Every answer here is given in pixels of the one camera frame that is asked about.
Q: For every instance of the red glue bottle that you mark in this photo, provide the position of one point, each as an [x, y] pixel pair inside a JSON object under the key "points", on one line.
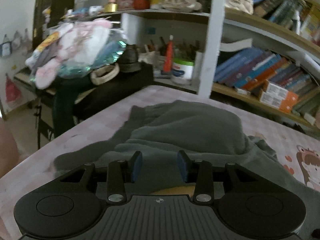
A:
{"points": [[169, 55]]}

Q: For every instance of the red round jar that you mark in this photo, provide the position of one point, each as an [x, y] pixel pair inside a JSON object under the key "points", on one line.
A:
{"points": [[141, 4]]}

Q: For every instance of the white green-lid jar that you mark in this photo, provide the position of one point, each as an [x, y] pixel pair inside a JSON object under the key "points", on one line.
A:
{"points": [[182, 71]]}

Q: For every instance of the row of books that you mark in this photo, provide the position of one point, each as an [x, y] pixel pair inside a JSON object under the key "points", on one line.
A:
{"points": [[250, 68]]}

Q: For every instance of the black keyboard bag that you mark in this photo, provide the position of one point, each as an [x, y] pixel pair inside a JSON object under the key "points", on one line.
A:
{"points": [[80, 99]]}

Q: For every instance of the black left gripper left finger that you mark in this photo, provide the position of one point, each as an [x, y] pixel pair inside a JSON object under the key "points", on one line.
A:
{"points": [[122, 172]]}

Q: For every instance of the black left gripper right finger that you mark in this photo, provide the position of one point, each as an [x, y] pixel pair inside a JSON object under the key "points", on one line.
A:
{"points": [[198, 172]]}

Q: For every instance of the white wooden bookshelf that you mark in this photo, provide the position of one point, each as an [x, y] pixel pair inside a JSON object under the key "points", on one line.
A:
{"points": [[211, 28]]}

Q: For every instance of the orange white box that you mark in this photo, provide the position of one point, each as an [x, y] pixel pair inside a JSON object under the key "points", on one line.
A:
{"points": [[277, 97]]}

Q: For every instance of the bag of plush clothes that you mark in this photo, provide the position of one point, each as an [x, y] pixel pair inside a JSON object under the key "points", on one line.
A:
{"points": [[76, 50]]}

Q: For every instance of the dark grey fleece garment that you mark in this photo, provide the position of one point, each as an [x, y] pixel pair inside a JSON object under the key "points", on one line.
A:
{"points": [[203, 132]]}

